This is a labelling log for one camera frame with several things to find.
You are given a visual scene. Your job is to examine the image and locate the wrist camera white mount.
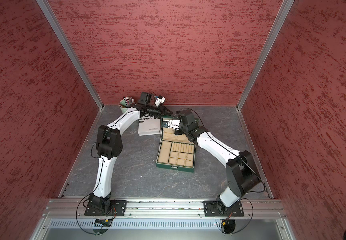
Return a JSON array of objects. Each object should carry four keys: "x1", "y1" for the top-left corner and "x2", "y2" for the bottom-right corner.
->
[
  {"x1": 162, "y1": 120, "x2": 181, "y2": 130},
  {"x1": 154, "y1": 96, "x2": 166, "y2": 107}
]

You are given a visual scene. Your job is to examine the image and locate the aluminium corner post right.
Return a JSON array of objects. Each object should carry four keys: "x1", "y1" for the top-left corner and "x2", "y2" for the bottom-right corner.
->
[{"x1": 237, "y1": 0, "x2": 294, "y2": 112}]

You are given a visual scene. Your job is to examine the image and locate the aluminium corner post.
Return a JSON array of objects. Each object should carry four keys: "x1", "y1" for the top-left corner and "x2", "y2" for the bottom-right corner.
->
[
  {"x1": 36, "y1": 0, "x2": 104, "y2": 111},
  {"x1": 237, "y1": 0, "x2": 294, "y2": 112}
]

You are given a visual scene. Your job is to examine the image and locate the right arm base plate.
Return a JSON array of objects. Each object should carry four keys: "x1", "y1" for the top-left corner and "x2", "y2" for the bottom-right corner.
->
[{"x1": 203, "y1": 201, "x2": 245, "y2": 217}]

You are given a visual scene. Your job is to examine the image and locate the perforated vent strip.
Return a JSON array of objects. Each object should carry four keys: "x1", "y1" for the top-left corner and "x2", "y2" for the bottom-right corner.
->
[{"x1": 49, "y1": 219, "x2": 222, "y2": 231}]

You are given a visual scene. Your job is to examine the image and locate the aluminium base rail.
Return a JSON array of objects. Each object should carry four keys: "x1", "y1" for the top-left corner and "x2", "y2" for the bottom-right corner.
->
[{"x1": 42, "y1": 198, "x2": 288, "y2": 220}]

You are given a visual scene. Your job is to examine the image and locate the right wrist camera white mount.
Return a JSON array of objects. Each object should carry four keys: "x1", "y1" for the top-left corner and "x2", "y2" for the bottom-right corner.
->
[{"x1": 162, "y1": 120, "x2": 181, "y2": 130}]

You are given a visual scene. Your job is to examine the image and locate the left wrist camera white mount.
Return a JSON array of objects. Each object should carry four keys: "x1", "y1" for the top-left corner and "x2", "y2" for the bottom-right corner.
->
[{"x1": 154, "y1": 96, "x2": 166, "y2": 107}]

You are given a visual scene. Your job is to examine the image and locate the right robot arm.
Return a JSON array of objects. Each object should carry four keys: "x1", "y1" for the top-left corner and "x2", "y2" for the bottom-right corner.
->
[{"x1": 166, "y1": 109, "x2": 262, "y2": 214}]

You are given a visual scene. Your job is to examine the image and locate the coloured pencils bunch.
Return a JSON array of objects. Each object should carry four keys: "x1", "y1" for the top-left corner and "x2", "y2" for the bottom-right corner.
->
[{"x1": 123, "y1": 97, "x2": 134, "y2": 107}]

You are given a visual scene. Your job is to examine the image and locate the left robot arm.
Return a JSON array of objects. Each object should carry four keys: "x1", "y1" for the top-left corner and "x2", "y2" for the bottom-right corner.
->
[{"x1": 87, "y1": 92, "x2": 172, "y2": 215}]

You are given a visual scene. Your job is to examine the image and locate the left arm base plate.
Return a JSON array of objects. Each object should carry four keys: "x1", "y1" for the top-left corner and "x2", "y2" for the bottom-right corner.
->
[{"x1": 84, "y1": 200, "x2": 127, "y2": 217}]

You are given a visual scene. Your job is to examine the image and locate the mint green pencil cup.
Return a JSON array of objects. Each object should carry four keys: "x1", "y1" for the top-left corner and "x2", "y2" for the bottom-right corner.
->
[{"x1": 118, "y1": 99, "x2": 129, "y2": 113}]

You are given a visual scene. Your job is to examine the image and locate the aluminium corner post left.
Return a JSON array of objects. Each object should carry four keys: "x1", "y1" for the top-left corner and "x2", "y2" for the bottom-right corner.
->
[{"x1": 36, "y1": 0, "x2": 104, "y2": 111}]

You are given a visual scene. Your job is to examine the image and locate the white book with black text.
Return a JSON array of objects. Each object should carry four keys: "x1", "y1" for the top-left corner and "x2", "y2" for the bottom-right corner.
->
[{"x1": 138, "y1": 115, "x2": 161, "y2": 136}]

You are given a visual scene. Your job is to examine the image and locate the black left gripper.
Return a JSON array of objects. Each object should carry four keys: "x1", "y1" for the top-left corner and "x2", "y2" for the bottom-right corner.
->
[{"x1": 146, "y1": 103, "x2": 173, "y2": 119}]

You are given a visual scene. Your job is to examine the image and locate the green jewelry box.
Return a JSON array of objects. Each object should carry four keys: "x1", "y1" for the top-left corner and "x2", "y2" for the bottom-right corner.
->
[{"x1": 155, "y1": 118, "x2": 196, "y2": 173}]

